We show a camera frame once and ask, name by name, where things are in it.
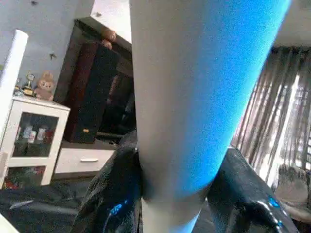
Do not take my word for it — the grey pleated curtain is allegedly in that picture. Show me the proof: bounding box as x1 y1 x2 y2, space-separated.
231 46 311 187

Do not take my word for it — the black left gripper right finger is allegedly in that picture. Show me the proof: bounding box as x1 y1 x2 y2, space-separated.
207 147 299 233

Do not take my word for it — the white wall cupboard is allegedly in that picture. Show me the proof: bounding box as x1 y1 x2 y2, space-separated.
90 0 133 44

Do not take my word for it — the white plastic table leg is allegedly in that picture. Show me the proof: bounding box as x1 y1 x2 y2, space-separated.
0 29 30 146
127 0 292 233

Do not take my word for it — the brown teddy bear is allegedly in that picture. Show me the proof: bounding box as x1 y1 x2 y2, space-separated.
100 28 117 50

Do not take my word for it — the white glass door cabinet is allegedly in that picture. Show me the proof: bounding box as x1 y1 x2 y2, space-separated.
0 95 71 190

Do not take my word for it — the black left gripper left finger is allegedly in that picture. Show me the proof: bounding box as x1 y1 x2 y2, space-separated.
70 129 144 233

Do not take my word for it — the beige plush bunny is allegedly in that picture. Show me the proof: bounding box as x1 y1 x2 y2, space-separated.
34 70 56 102

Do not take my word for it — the grey patterned chair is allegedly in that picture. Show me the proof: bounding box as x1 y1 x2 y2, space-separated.
275 164 311 219

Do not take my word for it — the black work mat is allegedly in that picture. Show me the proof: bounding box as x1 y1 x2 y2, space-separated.
0 175 311 233

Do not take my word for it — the small gold trophy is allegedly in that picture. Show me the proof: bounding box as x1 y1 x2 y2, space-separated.
22 72 37 97

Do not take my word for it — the dark wooden display cabinet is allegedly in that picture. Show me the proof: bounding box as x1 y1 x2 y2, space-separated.
53 18 138 145

